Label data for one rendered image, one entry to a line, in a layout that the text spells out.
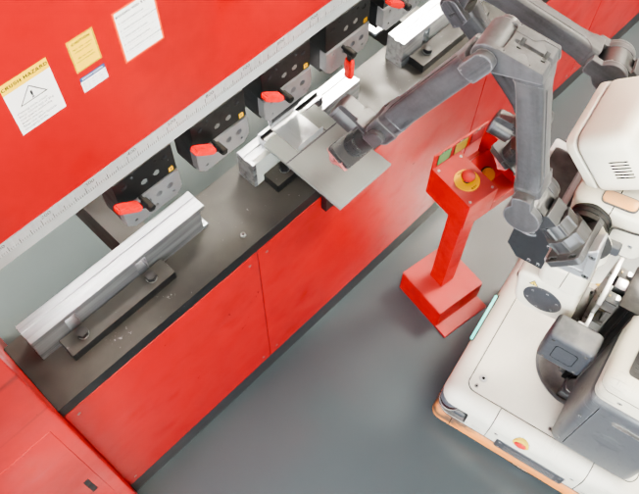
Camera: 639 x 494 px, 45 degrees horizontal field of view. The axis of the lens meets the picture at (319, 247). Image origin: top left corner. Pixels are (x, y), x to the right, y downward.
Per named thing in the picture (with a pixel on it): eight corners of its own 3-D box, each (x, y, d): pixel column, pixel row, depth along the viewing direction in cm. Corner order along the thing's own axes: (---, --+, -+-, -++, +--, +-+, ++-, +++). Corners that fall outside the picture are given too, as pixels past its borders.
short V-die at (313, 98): (267, 148, 193) (266, 141, 190) (258, 141, 194) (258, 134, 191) (322, 103, 200) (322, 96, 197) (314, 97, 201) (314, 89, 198)
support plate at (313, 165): (340, 210, 182) (340, 208, 181) (263, 146, 191) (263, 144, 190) (391, 166, 188) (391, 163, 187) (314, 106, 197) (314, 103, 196)
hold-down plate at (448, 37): (421, 74, 217) (423, 66, 215) (408, 63, 219) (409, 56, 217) (488, 18, 228) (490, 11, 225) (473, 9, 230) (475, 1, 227)
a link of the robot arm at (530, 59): (545, 65, 119) (570, 24, 123) (465, 46, 125) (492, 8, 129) (539, 238, 154) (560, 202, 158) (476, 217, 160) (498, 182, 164)
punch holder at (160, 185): (129, 230, 165) (113, 188, 150) (105, 207, 167) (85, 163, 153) (183, 189, 170) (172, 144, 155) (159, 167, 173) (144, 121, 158)
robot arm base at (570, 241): (581, 265, 151) (605, 221, 156) (558, 236, 148) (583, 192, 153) (548, 268, 158) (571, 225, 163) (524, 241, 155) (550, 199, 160)
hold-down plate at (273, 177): (278, 193, 198) (277, 186, 195) (264, 180, 199) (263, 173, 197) (358, 126, 208) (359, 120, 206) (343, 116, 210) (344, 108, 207)
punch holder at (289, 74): (266, 124, 179) (261, 76, 164) (240, 104, 181) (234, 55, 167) (311, 89, 184) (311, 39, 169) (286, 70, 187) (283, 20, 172)
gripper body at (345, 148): (327, 148, 176) (340, 140, 169) (358, 123, 179) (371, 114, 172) (345, 171, 177) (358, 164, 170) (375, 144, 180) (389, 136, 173)
